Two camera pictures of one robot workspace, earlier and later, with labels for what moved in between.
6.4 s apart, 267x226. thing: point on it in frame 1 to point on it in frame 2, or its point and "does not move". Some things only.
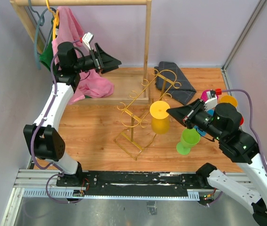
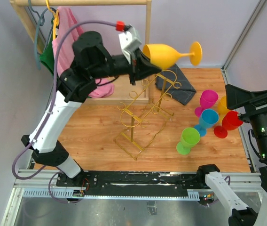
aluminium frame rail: [42, 183] does not move
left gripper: [103, 61] to [141, 68]
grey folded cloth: [169, 78] does not move
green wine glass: [189, 137] does not move
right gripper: [185, 114] to [262, 100]
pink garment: [90, 84] does not move
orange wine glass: [160, 117] to [164, 56]
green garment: [46, 58] does not move
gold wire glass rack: [136, 117] does not move
